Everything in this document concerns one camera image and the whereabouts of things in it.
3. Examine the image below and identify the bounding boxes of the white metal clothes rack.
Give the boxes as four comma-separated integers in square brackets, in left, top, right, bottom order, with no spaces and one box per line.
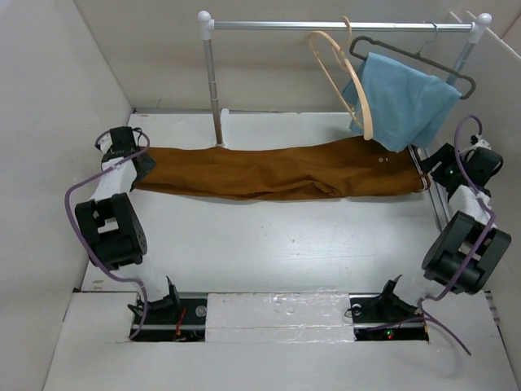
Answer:
[197,11,493,147]

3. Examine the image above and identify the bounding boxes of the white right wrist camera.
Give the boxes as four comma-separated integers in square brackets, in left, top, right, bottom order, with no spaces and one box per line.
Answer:
[470,134,492,150]

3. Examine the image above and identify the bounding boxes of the beige wooden hanger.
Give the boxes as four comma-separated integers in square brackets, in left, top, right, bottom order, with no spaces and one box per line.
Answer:
[304,15,374,142]

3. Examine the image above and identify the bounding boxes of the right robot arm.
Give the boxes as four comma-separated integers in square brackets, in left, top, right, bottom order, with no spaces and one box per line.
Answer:
[376,143,511,321]

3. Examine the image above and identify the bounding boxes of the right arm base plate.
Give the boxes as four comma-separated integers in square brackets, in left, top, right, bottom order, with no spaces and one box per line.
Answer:
[344,293,429,342]

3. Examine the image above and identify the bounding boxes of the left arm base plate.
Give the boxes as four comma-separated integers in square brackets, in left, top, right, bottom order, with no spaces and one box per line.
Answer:
[129,292,208,343]

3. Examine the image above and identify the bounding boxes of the grey hanger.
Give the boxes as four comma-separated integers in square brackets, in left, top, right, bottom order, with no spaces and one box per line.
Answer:
[348,22,476,100]

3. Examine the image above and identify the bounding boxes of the brown trousers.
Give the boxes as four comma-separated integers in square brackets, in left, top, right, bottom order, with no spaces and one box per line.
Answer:
[137,137,429,201]

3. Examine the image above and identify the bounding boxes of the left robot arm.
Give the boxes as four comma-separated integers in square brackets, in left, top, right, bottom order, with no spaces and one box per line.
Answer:
[73,126,182,323]

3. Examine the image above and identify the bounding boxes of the light blue towel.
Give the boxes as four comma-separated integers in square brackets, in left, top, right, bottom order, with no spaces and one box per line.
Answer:
[357,53,462,152]

